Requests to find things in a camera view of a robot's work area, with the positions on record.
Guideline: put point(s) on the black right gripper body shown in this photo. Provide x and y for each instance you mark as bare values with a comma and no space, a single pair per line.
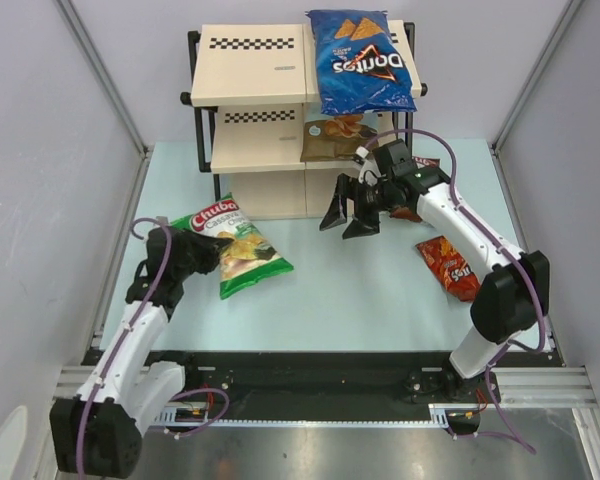
380,194

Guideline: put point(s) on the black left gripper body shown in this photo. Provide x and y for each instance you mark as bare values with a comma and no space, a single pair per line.
190,260

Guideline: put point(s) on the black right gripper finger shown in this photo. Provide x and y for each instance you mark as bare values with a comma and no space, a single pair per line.
337,212
365,220

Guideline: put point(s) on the brown Chuba chips bag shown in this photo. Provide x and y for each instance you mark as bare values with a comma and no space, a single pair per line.
405,213

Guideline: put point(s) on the green Chuba cassava chips bag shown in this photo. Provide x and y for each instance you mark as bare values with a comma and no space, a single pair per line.
249,258

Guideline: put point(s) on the light blue brown chips bag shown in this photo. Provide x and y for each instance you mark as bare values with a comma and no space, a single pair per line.
328,138

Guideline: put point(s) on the blue Doritos bag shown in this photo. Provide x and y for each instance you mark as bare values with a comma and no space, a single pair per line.
358,68

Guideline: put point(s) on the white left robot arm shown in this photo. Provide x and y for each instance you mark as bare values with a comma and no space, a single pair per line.
99,431

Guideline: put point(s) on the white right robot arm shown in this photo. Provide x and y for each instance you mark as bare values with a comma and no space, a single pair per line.
513,291

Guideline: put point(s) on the beige three-tier black-framed shelf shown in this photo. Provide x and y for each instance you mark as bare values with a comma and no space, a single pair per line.
251,87

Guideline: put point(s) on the red Doritos bag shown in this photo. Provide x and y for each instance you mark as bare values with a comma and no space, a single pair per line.
450,268

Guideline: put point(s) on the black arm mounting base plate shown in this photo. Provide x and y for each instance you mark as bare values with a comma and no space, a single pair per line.
340,387

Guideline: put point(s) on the white slotted cable duct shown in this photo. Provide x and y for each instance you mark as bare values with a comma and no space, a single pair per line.
185,415

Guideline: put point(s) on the aluminium frame rail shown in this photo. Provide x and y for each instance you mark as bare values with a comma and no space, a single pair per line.
548,388

